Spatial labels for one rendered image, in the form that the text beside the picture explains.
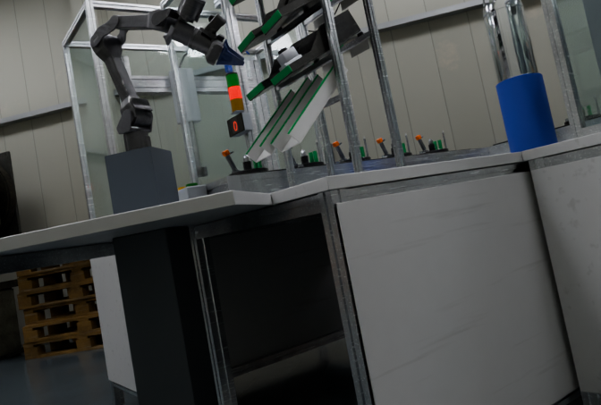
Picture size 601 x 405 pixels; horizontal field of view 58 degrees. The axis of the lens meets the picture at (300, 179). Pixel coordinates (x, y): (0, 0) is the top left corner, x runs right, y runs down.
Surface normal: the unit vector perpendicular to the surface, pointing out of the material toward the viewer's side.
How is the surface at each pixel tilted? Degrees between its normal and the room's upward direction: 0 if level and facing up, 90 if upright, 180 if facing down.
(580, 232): 90
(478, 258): 90
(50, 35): 90
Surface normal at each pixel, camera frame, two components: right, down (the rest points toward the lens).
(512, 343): 0.57, -0.18
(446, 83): -0.18, -0.05
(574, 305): -0.80, 0.11
